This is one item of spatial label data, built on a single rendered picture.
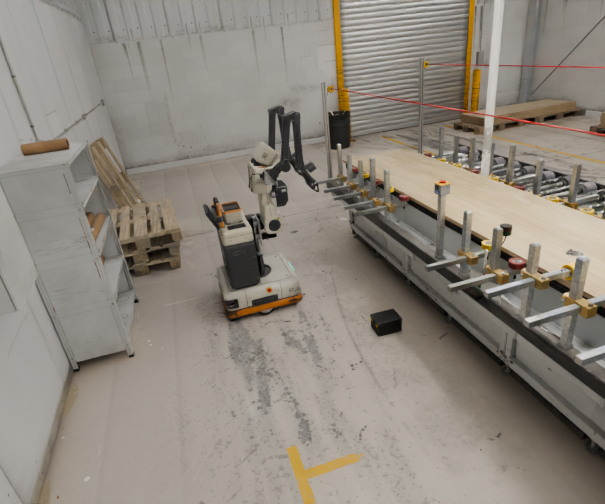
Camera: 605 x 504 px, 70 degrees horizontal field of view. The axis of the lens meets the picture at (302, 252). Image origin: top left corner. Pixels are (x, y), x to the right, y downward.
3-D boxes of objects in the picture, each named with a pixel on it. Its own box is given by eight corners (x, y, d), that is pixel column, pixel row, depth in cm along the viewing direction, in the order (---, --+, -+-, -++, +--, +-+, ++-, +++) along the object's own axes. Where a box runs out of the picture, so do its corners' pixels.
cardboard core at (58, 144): (19, 145, 303) (64, 138, 310) (22, 143, 310) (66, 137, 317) (23, 156, 306) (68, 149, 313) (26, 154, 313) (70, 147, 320)
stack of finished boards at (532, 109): (575, 109, 940) (577, 101, 932) (483, 126, 880) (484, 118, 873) (547, 106, 1006) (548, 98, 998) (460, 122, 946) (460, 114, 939)
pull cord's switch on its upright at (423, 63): (422, 165, 481) (424, 58, 433) (415, 162, 494) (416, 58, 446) (428, 164, 483) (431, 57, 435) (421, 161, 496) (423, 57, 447)
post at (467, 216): (462, 284, 263) (467, 211, 242) (458, 282, 266) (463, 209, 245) (467, 283, 264) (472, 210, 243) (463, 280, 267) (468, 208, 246)
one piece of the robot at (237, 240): (233, 303, 360) (214, 211, 324) (225, 275, 408) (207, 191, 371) (272, 294, 367) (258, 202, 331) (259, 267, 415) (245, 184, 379)
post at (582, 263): (564, 352, 196) (583, 259, 175) (558, 347, 199) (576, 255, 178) (570, 350, 197) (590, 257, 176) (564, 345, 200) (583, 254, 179)
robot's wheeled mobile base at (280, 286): (228, 322, 360) (223, 297, 349) (219, 287, 416) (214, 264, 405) (304, 302, 375) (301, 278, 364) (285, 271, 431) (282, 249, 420)
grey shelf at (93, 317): (74, 372, 327) (-12, 175, 260) (90, 311, 406) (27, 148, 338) (134, 356, 337) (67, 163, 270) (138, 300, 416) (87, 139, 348)
